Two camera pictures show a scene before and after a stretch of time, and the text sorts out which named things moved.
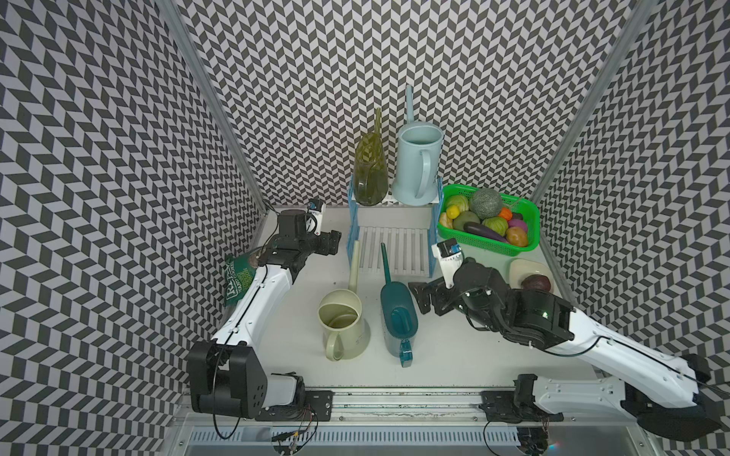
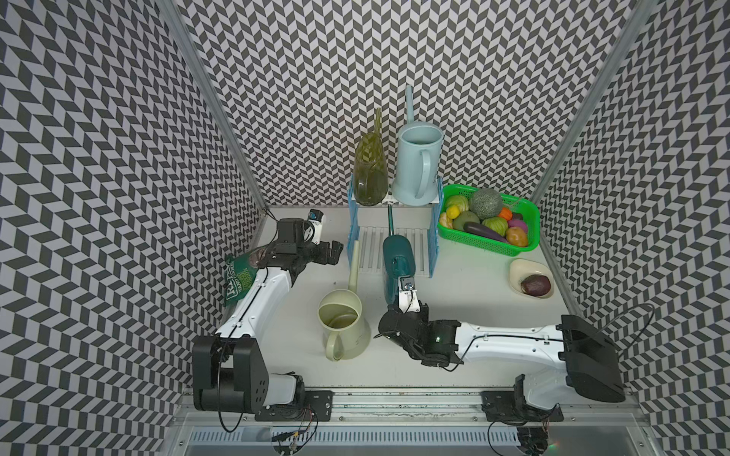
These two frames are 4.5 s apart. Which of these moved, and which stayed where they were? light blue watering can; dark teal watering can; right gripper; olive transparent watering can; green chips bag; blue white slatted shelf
Moved: right gripper; dark teal watering can
Stayed: blue white slatted shelf; green chips bag; olive transparent watering can; light blue watering can
